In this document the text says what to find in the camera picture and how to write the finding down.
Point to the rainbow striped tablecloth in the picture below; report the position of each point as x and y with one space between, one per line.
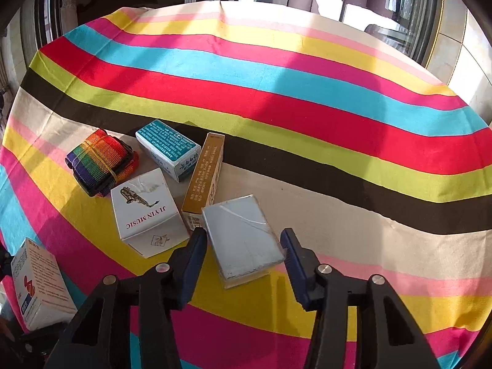
307 103

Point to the glass window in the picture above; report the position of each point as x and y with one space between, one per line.
365 11

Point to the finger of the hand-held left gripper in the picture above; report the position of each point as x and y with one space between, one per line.
4 263
36 340

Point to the teal and white box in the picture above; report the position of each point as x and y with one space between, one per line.
165 146

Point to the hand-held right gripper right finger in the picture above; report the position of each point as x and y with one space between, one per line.
296 265

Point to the white box with red mark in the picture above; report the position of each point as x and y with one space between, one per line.
42 288

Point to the silver grey text-printed box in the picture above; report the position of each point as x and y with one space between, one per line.
242 238

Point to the tall yellow-brown box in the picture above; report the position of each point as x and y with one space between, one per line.
201 180

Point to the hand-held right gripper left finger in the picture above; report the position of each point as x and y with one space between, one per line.
192 265

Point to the white saxophone print box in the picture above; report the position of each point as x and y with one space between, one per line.
146 215

